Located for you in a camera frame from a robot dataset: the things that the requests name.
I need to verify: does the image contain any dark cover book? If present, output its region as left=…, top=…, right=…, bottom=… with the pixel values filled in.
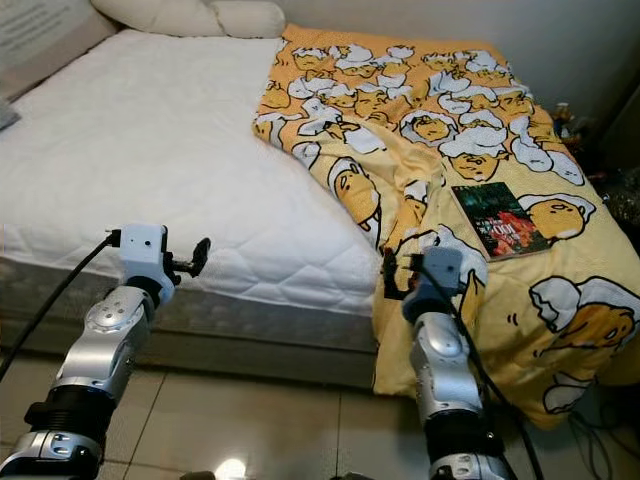
left=452, top=182, right=557, bottom=262

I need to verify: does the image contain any white quilted mattress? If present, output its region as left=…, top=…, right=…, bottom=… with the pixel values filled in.
left=0, top=28, right=383, bottom=319

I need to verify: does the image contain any yellow cartoon print blanket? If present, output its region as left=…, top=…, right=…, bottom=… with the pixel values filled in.
left=253, top=25, right=640, bottom=431

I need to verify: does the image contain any grey plain pillow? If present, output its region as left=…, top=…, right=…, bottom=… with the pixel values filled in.
left=0, top=100, right=22, bottom=132

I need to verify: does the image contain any cream plain pillow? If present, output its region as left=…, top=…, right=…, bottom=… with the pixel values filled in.
left=210, top=0, right=287, bottom=40
left=90, top=0, right=231, bottom=39

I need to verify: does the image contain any dark bedside cabinet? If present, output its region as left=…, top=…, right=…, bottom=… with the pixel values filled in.
left=595, top=85, right=640, bottom=241

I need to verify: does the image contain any white ornament print pillow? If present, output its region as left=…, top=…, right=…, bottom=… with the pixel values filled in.
left=0, top=0, right=119, bottom=101

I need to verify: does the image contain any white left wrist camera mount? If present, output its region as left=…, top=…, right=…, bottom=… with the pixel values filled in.
left=118, top=224, right=167, bottom=296

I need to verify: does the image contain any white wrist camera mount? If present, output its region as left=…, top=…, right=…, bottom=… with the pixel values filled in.
left=118, top=224, right=167, bottom=296
left=410, top=245, right=473, bottom=323

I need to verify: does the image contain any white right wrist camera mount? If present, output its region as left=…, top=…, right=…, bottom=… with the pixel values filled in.
left=410, top=245, right=473, bottom=323

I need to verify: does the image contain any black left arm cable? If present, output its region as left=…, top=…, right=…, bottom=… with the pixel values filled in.
left=0, top=230, right=123, bottom=383

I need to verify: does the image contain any beige bed frame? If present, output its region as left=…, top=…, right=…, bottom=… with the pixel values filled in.
left=0, top=305, right=379, bottom=391

